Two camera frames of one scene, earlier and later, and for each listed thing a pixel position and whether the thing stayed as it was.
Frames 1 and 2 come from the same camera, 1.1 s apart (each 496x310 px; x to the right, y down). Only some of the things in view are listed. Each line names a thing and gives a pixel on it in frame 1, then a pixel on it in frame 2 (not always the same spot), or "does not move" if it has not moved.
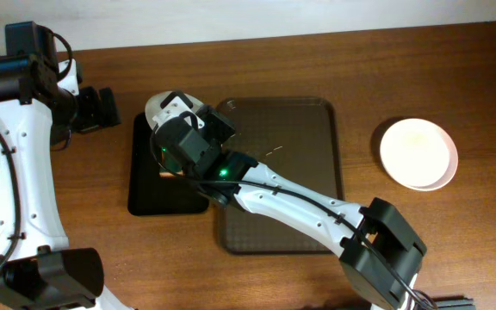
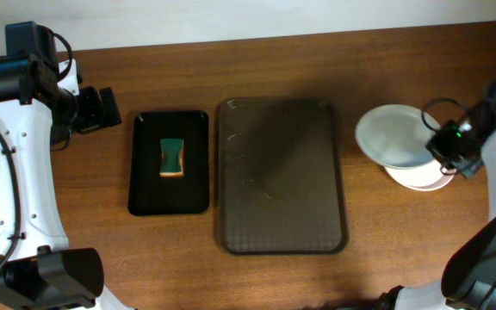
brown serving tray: x=297 y=139 does not move
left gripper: x=89 y=110 does not move
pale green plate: x=153 y=104 to x=396 y=135
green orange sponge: x=170 y=167 does not move
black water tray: x=151 y=192 does not move
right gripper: x=217 y=126 to x=447 y=149
